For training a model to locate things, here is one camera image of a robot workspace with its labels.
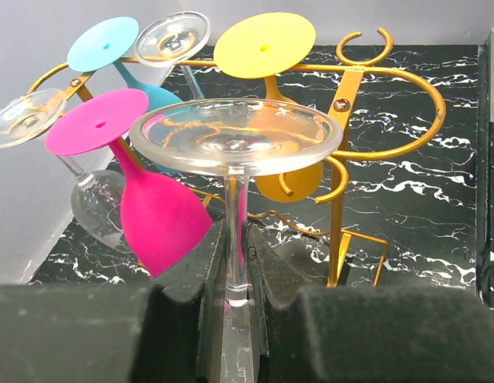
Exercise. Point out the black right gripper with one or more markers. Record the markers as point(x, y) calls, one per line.
point(485, 174)

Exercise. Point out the clear flute glass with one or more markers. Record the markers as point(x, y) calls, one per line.
point(170, 41)

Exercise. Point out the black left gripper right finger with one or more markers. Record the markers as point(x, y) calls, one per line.
point(312, 333)

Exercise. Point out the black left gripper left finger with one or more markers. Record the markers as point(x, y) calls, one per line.
point(165, 330)

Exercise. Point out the magenta plastic wine glass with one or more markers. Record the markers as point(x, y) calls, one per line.
point(161, 218)

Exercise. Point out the clear wine glass front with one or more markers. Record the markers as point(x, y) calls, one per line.
point(236, 139)

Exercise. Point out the orange plastic wine glass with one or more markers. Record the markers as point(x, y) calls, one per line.
point(260, 47)

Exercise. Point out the blue plastic wine glass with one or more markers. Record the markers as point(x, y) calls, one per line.
point(105, 44)

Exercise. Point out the gold wire glass rack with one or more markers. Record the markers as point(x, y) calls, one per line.
point(341, 108)

